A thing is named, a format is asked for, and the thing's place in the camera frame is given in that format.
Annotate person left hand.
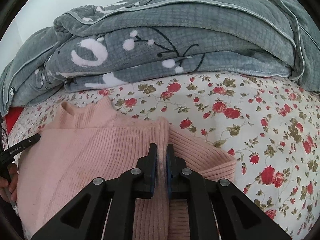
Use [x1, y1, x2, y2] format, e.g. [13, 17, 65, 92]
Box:
[0, 163, 18, 202]

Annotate floral bed sheet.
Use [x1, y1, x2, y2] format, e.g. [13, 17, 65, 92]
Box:
[9, 73, 319, 239]

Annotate red pillow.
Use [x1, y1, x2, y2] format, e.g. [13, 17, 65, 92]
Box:
[4, 107, 24, 134]

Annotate pink knit sweater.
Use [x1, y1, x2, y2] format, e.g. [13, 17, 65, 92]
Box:
[17, 97, 236, 239]

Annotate grey patterned quilt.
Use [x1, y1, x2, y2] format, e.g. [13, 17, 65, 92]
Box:
[1, 0, 319, 116]

